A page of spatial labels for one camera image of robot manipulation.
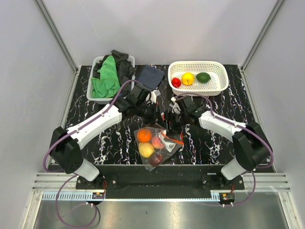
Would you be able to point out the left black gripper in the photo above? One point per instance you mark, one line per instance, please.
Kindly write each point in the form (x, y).
(155, 119)

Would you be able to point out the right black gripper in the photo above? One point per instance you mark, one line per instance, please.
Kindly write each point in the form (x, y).
(173, 129)

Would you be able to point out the pink fake peach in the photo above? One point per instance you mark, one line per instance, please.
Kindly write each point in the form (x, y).
(157, 143)

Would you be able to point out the clear zip top bag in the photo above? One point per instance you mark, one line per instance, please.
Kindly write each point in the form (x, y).
(172, 144)

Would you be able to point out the dark green fake vegetable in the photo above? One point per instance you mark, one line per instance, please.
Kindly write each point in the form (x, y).
(203, 77)

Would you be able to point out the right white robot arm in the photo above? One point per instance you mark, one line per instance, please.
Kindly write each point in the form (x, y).
(250, 143)

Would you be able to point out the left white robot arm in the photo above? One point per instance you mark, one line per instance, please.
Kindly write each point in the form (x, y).
(67, 144)

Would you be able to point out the orange fake fruit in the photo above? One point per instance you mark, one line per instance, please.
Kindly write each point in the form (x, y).
(144, 135)

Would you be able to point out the yellow fake fruit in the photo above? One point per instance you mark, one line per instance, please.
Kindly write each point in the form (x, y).
(146, 149)

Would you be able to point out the dark red fake fruit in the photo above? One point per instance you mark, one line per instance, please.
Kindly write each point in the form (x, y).
(155, 160)

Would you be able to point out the folded dark blue cloth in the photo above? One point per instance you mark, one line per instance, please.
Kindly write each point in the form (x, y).
(149, 76)

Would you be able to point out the black cloth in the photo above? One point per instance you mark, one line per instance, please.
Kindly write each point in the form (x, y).
(125, 70)

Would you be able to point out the green cloth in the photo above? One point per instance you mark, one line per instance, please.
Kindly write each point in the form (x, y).
(107, 85)

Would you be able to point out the white perforated basket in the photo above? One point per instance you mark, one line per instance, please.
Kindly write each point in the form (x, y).
(218, 77)

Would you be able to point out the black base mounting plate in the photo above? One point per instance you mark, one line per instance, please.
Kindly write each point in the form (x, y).
(164, 182)

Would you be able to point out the white slotted cable duct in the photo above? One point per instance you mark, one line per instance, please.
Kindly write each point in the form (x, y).
(91, 196)

